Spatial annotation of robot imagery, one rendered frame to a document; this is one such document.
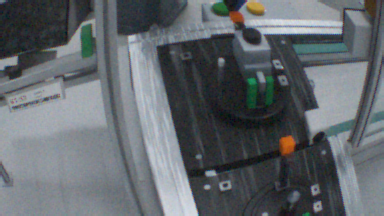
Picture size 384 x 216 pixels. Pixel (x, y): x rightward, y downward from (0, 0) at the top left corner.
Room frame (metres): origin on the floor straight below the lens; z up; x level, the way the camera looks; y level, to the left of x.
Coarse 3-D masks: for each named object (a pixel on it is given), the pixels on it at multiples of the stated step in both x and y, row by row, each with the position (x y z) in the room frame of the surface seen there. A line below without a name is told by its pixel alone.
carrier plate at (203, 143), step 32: (160, 64) 0.63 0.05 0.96; (192, 64) 0.62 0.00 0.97; (288, 64) 0.63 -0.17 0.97; (192, 96) 0.56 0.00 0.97; (192, 128) 0.51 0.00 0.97; (224, 128) 0.50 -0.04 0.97; (256, 128) 0.50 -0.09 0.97; (288, 128) 0.50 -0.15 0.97; (192, 160) 0.45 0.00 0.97; (224, 160) 0.45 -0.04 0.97; (256, 160) 0.45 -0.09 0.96
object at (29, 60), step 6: (96, 42) 0.51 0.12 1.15; (30, 54) 0.50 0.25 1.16; (36, 54) 0.53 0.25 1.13; (42, 54) 0.56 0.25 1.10; (48, 54) 0.59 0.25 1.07; (54, 54) 0.63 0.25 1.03; (18, 60) 0.44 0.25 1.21; (24, 60) 0.47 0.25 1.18; (30, 60) 0.49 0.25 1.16; (36, 60) 0.52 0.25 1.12; (42, 60) 0.55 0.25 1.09; (48, 60) 0.59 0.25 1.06; (24, 66) 0.46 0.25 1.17; (30, 66) 0.49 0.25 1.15; (90, 66) 0.46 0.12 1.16; (96, 66) 0.50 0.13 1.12; (72, 72) 0.42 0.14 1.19; (78, 72) 0.42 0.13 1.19
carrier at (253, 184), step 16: (320, 144) 0.46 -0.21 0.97; (272, 160) 0.44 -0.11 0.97; (304, 160) 0.43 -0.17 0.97; (320, 160) 0.42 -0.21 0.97; (208, 176) 0.42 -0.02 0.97; (224, 176) 0.42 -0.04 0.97; (240, 176) 0.42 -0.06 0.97; (256, 176) 0.41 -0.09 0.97; (272, 176) 0.41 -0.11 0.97; (288, 176) 0.40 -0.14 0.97; (304, 176) 0.40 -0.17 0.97; (320, 176) 0.39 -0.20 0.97; (336, 176) 0.38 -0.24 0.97; (192, 192) 0.40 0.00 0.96; (208, 192) 0.39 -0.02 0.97; (240, 192) 0.39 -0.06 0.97; (256, 192) 0.38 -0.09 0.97; (272, 192) 0.37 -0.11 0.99; (288, 192) 0.36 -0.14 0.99; (304, 192) 0.35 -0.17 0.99; (320, 192) 0.35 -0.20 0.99; (336, 192) 0.35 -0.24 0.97; (208, 208) 0.36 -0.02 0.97; (224, 208) 0.36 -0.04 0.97; (240, 208) 0.36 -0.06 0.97; (256, 208) 0.34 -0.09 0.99; (272, 208) 0.33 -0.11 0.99; (288, 208) 0.31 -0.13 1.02; (304, 208) 0.32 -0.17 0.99; (320, 208) 0.31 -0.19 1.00; (336, 208) 0.31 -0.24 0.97
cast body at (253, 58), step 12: (240, 36) 0.57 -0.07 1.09; (252, 36) 0.56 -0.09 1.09; (240, 48) 0.56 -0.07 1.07; (252, 48) 0.55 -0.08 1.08; (264, 48) 0.55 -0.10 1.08; (240, 60) 0.56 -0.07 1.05; (252, 60) 0.54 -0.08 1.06; (264, 60) 0.55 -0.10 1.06; (252, 72) 0.54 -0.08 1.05; (264, 72) 0.54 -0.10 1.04; (264, 84) 0.52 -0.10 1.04
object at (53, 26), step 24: (24, 0) 0.38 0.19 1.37; (48, 0) 0.37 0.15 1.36; (72, 0) 0.38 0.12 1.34; (0, 24) 0.37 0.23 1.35; (24, 24) 0.36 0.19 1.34; (48, 24) 0.36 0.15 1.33; (72, 24) 0.37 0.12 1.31; (0, 48) 0.35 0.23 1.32; (24, 48) 0.35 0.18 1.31; (48, 48) 0.35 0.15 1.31
